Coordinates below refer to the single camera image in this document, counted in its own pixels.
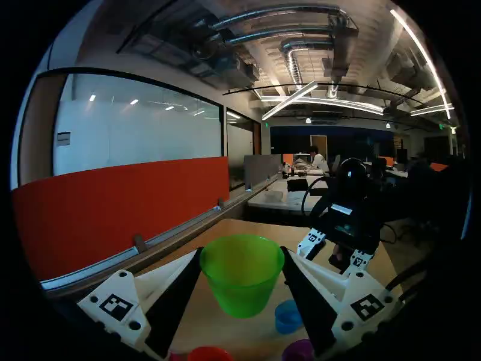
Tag black cable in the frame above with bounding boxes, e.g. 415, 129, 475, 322
384, 259, 429, 301
301, 176, 331, 217

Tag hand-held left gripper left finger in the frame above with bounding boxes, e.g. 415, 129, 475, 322
76, 247, 206, 359

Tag purple plastic cup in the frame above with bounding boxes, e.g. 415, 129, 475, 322
281, 338, 315, 361

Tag green plastic cup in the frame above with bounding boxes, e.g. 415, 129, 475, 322
199, 234, 286, 319

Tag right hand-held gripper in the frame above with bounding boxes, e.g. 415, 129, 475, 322
296, 157, 385, 279

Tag red plastic cup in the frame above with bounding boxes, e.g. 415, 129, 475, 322
186, 345, 234, 361

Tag grey desk screen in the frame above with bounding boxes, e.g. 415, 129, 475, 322
244, 153, 283, 188

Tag blue plastic cup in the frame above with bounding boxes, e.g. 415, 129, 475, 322
274, 299, 305, 335

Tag red desk screen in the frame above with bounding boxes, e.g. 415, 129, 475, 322
11, 156, 231, 298

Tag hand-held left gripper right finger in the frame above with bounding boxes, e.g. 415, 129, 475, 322
280, 245, 405, 357

